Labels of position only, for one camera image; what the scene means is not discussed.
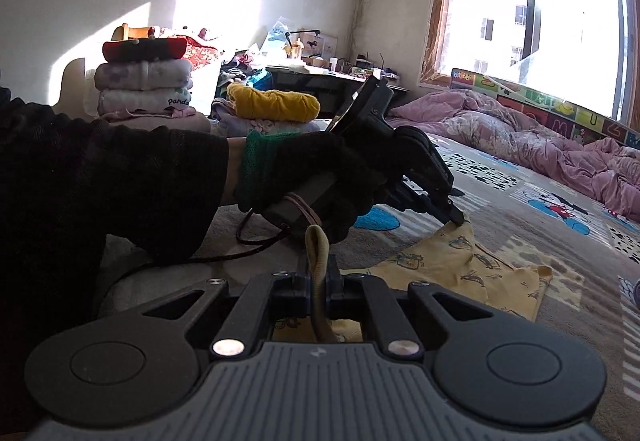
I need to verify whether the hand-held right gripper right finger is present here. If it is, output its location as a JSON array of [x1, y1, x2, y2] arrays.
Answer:
[[326, 255, 502, 362]]

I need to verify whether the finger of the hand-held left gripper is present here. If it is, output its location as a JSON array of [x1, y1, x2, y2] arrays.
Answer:
[[397, 127, 454, 195], [394, 182, 469, 228]]

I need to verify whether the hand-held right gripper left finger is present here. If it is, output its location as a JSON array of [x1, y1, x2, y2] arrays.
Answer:
[[137, 253, 314, 360]]

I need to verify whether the yellow printed shirt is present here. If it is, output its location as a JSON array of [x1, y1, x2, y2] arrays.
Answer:
[[272, 220, 554, 345]]

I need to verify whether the person's left forearm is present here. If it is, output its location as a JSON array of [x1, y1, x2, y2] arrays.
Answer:
[[0, 87, 248, 268]]

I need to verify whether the pile of mixed clothes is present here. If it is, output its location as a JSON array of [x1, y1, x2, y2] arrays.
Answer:
[[219, 50, 274, 90]]

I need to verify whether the person's left hand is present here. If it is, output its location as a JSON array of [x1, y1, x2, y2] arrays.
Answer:
[[236, 130, 394, 244]]

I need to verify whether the dark desk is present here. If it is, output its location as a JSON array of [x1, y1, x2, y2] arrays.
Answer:
[[265, 64, 410, 120]]

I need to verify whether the white framed picture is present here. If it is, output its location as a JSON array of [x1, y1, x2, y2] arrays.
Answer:
[[302, 34, 339, 60]]

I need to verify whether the pink duvet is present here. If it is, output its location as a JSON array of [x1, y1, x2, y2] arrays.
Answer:
[[387, 88, 640, 218]]

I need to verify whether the mustard yellow garment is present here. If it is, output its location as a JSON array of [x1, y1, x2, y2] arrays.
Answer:
[[226, 82, 322, 123]]

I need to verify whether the black desk lamp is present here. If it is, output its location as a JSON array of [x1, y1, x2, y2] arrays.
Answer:
[[284, 28, 322, 53]]

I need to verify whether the lavender printed folded garment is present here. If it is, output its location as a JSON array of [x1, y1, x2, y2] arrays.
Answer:
[[210, 98, 332, 138]]

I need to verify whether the colourful alphabet foam panel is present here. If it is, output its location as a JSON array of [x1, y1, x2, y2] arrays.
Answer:
[[450, 67, 640, 150]]

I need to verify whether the cartoon printed blanket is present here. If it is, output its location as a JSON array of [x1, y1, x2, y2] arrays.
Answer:
[[95, 130, 640, 428]]

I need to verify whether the red floral cloth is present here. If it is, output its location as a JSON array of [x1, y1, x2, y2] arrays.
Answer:
[[182, 35, 224, 67]]

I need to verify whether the pink folded garment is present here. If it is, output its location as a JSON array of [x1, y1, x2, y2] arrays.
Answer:
[[102, 106, 199, 122]]

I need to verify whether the white lilac folded garment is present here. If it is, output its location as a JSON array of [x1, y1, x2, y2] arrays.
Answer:
[[93, 58, 194, 92]]

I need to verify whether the white printed folded garment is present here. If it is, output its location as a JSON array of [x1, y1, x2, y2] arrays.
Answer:
[[97, 86, 194, 115]]

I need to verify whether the red and black folded garment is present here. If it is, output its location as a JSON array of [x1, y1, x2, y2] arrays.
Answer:
[[102, 34, 189, 65]]

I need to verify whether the cream wooden chair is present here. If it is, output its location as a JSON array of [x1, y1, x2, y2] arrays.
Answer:
[[50, 23, 132, 115]]

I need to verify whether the dark cord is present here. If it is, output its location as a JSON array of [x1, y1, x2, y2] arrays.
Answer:
[[107, 208, 304, 283]]

